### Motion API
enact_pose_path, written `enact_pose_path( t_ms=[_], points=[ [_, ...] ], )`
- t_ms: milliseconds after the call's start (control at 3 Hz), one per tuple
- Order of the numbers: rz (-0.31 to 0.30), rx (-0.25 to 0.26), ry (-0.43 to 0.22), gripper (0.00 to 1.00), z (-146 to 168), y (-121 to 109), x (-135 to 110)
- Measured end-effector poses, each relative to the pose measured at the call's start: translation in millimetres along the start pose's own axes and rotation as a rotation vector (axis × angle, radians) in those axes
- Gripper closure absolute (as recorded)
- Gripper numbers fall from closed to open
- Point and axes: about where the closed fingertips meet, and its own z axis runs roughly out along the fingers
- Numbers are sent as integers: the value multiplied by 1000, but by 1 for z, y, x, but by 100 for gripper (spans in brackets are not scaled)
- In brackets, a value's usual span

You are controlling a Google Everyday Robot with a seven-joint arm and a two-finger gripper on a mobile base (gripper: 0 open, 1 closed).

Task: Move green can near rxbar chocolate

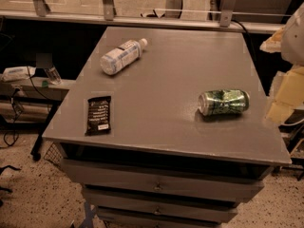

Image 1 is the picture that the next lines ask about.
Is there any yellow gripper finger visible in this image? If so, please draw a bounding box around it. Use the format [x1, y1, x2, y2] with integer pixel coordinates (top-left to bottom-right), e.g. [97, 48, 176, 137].
[266, 66, 304, 124]
[259, 28, 284, 53]

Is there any green crushed soda can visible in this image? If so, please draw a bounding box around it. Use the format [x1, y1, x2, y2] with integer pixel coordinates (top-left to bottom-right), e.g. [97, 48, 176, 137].
[199, 89, 250, 116]

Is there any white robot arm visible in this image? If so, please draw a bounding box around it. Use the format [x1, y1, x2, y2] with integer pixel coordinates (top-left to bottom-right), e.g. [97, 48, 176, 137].
[259, 3, 304, 124]

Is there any black rxbar chocolate wrapper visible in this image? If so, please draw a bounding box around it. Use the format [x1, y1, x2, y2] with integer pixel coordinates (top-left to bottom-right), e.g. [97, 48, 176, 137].
[86, 96, 111, 136]

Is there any grey drawer cabinet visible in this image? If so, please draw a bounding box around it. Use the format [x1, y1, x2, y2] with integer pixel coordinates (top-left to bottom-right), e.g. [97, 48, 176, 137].
[42, 26, 293, 228]

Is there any middle grey drawer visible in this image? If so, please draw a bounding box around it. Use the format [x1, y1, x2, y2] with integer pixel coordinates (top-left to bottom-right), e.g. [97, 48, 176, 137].
[82, 188, 238, 223]

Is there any grey drawer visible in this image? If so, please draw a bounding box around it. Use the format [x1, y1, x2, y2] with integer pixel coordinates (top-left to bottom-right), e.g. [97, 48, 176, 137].
[61, 159, 264, 202]
[97, 207, 221, 228]
[82, 188, 238, 223]

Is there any top grey drawer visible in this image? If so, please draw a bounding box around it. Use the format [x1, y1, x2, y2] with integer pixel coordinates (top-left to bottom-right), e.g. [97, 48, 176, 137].
[61, 159, 264, 202]

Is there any white labelled plastic bottle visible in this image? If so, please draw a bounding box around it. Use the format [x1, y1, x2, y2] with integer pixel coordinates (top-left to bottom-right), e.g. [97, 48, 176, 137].
[100, 38, 148, 75]

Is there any bottom grey drawer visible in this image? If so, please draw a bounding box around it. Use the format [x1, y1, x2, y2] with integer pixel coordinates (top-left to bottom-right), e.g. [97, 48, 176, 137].
[97, 207, 221, 228]

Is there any small clear water bottle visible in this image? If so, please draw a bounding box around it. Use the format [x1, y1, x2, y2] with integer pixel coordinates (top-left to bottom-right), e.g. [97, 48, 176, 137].
[45, 66, 62, 85]

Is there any grey side bench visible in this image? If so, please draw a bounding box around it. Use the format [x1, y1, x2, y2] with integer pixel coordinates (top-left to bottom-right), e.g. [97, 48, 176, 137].
[0, 77, 75, 162]

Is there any white wipes pack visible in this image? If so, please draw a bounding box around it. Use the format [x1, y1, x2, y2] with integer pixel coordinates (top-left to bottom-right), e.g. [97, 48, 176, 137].
[1, 66, 36, 82]

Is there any metal window rail frame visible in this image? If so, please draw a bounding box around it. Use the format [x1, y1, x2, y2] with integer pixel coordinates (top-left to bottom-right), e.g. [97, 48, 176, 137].
[0, 0, 285, 34]

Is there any black cable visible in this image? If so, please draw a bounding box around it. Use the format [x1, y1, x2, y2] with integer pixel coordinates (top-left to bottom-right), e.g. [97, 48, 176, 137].
[2, 66, 51, 148]

